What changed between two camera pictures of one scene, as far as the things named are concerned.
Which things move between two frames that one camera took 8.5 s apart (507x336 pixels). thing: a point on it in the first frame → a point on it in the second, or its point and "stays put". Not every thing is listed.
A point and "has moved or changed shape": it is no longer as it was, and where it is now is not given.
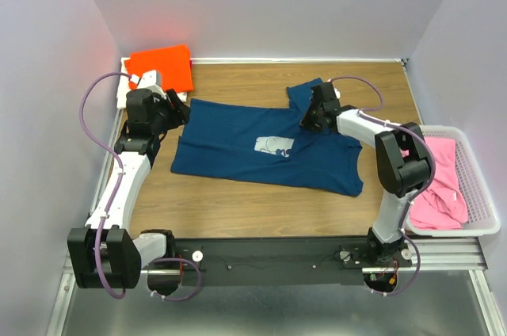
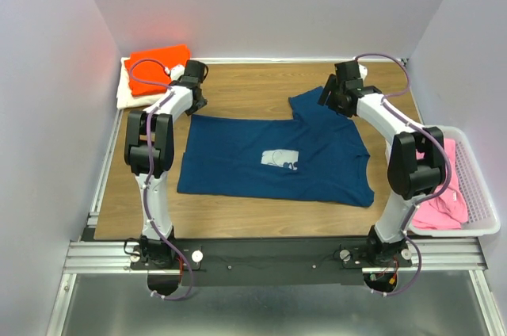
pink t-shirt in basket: [440, 204] stays put
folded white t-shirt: [124, 86] stays put
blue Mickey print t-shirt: [267, 146] has moved or changed shape
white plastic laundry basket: [482, 215] stays put
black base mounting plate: [282, 261] stays put
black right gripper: [305, 121] → [329, 85]
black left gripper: [180, 114] → [200, 104]
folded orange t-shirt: [173, 63] stays put
